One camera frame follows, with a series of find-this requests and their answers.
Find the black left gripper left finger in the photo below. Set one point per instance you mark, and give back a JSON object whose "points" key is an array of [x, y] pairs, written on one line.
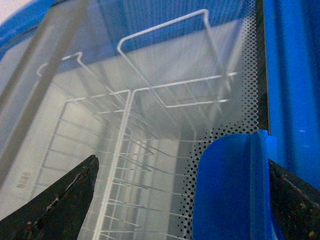
{"points": [[59, 211]]}

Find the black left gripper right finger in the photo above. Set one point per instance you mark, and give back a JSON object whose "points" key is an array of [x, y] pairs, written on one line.
{"points": [[295, 205]]}

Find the sliding glass lid blue handle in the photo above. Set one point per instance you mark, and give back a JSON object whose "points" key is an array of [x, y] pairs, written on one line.
{"points": [[33, 43]]}

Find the white chest freezer blue rim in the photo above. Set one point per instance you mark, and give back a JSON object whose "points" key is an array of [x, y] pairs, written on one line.
{"points": [[289, 47]]}

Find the white wire freezer basket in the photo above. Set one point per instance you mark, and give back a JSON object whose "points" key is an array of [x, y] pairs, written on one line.
{"points": [[146, 113]]}

